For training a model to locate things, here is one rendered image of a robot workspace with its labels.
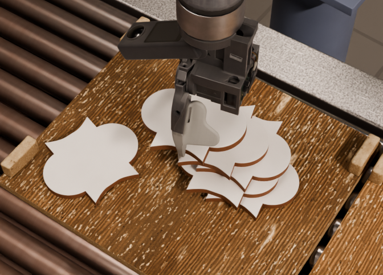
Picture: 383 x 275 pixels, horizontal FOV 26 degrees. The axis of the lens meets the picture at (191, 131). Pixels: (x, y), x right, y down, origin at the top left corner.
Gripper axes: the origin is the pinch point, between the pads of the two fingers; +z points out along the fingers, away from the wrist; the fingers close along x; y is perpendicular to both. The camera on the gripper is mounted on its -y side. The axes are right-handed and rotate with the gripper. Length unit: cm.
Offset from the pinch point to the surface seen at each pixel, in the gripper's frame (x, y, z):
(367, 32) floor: 117, 12, 102
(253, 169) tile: -1.5, 9.3, 5.3
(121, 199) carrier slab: -10.3, -6.3, 8.6
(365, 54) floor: 109, 14, 102
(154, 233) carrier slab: -13.4, -0.2, 8.6
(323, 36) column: 50, 8, 34
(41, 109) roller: 0.4, -24.1, 10.5
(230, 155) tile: -1.1, 5.8, 4.2
